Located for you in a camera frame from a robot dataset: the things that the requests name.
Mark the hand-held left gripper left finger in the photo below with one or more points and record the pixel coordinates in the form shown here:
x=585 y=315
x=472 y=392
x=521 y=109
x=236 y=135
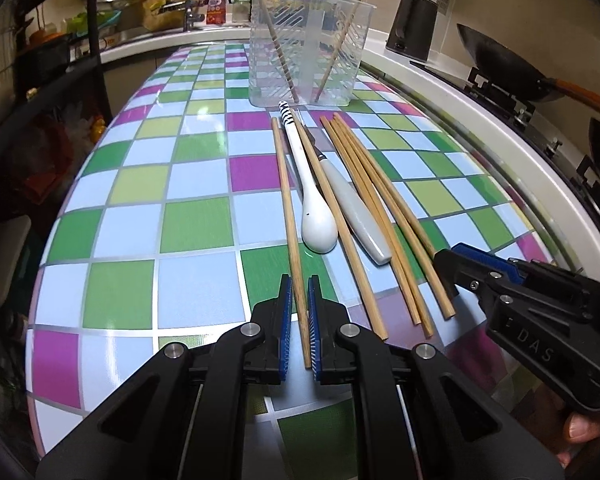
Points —
x=285 y=330

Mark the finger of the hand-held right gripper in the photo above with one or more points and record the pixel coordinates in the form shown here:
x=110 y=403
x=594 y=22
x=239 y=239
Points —
x=465 y=272
x=490 y=259

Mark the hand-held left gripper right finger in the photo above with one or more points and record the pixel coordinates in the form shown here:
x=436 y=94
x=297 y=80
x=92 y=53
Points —
x=314 y=330

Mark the wooden chopstick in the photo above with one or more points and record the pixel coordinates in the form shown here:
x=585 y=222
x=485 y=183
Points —
x=290 y=240
x=280 y=55
x=424 y=324
x=414 y=312
x=347 y=25
x=350 y=260
x=445 y=305

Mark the clear plastic utensil holder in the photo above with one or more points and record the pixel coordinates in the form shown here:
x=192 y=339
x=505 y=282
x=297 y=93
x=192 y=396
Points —
x=305 y=60

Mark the person's right hand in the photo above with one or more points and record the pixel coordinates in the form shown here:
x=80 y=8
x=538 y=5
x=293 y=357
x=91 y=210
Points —
x=582 y=430

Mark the black gas stove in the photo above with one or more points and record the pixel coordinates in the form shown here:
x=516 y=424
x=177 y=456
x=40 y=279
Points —
x=525 y=110

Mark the checkered table cover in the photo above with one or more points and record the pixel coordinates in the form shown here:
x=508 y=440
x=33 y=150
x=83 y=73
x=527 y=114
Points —
x=130 y=285

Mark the black electric kettle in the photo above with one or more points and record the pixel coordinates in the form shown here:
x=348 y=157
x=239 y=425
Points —
x=412 y=25

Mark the small clear jar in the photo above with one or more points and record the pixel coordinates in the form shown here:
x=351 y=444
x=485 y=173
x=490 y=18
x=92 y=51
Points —
x=240 y=10

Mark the chrome sink faucet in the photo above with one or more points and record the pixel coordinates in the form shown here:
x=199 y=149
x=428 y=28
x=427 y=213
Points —
x=187 y=15

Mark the wooden cutting board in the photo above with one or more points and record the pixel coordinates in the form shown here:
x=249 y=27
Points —
x=167 y=15

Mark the black metal shelf rack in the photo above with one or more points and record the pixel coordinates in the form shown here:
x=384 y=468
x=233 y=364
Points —
x=92 y=20

